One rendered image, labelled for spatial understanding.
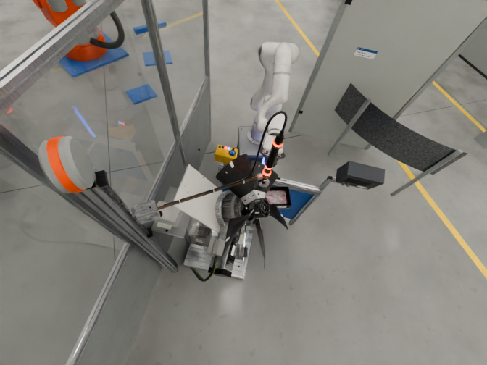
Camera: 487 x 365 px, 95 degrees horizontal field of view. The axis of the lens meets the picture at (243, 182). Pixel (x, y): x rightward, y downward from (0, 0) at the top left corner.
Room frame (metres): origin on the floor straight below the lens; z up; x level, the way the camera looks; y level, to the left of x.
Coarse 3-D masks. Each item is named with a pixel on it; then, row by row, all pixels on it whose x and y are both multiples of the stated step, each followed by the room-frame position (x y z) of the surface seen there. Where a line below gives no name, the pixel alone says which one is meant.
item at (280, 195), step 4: (272, 192) 0.89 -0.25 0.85; (276, 192) 0.90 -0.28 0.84; (280, 192) 0.91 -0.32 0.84; (284, 192) 0.92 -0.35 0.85; (268, 196) 0.85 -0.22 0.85; (272, 196) 0.86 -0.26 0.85; (276, 196) 0.86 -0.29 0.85; (280, 196) 0.87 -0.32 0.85; (284, 196) 0.88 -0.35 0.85; (272, 200) 0.82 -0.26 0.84; (276, 200) 0.83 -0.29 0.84; (280, 200) 0.84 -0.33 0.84
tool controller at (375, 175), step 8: (344, 168) 1.02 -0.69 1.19; (352, 168) 1.00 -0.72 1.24; (360, 168) 1.01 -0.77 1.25; (368, 168) 1.02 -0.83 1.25; (376, 168) 1.03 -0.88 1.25; (336, 176) 1.03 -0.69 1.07; (344, 176) 0.95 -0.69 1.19; (352, 176) 0.94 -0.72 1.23; (360, 176) 0.95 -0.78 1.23; (368, 176) 0.96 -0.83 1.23; (376, 176) 0.98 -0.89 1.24; (384, 176) 0.99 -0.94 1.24; (352, 184) 0.97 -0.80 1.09; (360, 184) 0.96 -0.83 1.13; (368, 184) 0.95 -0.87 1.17; (376, 184) 0.94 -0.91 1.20
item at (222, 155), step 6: (216, 150) 1.02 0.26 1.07; (222, 150) 1.04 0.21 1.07; (228, 150) 1.05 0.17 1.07; (234, 150) 1.06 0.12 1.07; (216, 156) 0.98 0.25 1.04; (222, 156) 0.98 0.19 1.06; (228, 156) 0.99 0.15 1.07; (234, 156) 1.00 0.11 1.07; (222, 162) 0.98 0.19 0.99; (228, 162) 0.98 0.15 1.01
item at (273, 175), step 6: (252, 162) 0.90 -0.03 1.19; (258, 162) 0.92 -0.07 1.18; (252, 168) 0.85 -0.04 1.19; (258, 168) 0.87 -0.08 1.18; (264, 168) 0.89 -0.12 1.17; (252, 174) 0.81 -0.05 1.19; (270, 174) 0.86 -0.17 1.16; (276, 174) 0.89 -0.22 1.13; (270, 180) 0.80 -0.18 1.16; (258, 186) 0.72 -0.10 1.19; (270, 186) 0.75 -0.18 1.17
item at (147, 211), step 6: (138, 204) 0.33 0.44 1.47; (144, 204) 0.34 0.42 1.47; (150, 204) 0.34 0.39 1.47; (156, 204) 0.36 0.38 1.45; (132, 210) 0.30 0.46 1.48; (138, 210) 0.31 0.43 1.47; (144, 210) 0.31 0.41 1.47; (150, 210) 0.32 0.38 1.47; (156, 210) 0.32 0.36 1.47; (138, 216) 0.28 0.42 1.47; (144, 216) 0.29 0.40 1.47; (150, 216) 0.30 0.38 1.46; (156, 216) 0.31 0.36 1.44; (138, 222) 0.27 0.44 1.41; (144, 222) 0.27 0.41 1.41
